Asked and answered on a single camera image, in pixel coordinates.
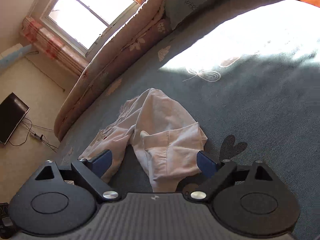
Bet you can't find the black monitor cable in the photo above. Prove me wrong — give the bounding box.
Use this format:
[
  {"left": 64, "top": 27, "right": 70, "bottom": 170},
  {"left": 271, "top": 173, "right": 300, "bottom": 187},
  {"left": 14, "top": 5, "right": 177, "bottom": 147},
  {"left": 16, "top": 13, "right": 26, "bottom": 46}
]
[{"left": 8, "top": 117, "right": 59, "bottom": 153}]

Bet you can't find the black flat monitor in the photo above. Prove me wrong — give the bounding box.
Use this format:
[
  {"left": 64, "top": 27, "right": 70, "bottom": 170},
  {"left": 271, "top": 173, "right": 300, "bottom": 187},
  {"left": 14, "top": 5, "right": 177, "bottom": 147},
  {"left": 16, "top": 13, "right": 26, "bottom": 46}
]
[{"left": 0, "top": 93, "right": 30, "bottom": 145}]

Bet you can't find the window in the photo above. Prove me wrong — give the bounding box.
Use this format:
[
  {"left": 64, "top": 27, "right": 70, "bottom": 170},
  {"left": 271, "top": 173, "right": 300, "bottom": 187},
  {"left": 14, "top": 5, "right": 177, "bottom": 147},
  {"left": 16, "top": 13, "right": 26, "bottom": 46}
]
[{"left": 41, "top": 0, "right": 139, "bottom": 60}]

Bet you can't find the blue patterned bed sheet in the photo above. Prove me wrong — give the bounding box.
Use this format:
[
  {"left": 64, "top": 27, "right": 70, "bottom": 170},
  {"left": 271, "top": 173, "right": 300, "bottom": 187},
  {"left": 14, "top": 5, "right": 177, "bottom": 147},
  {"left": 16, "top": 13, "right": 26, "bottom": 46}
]
[{"left": 57, "top": 0, "right": 319, "bottom": 239}]

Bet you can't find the pink striped curtain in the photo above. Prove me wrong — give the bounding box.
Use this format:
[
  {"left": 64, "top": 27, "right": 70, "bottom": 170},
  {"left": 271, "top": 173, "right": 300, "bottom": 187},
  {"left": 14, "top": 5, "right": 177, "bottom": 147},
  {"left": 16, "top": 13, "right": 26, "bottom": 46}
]
[{"left": 20, "top": 16, "right": 88, "bottom": 77}]

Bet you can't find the white power strip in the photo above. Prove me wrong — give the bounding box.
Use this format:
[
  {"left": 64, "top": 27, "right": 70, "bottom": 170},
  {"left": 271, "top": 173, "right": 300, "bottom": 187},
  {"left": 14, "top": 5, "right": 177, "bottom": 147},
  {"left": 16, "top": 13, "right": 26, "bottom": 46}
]
[{"left": 30, "top": 132, "right": 43, "bottom": 141}]

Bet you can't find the white long-sleeve sweatshirt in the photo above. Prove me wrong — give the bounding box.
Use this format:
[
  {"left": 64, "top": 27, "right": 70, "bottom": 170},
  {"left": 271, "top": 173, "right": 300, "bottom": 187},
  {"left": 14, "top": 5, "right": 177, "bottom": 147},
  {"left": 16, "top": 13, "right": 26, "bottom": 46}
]
[{"left": 80, "top": 88, "right": 207, "bottom": 192}]

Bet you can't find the pink floral quilt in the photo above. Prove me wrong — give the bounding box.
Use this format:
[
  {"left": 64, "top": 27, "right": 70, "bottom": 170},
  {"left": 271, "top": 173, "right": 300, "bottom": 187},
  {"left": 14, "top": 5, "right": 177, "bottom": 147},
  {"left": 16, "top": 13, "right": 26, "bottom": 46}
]
[{"left": 54, "top": 0, "right": 172, "bottom": 140}]

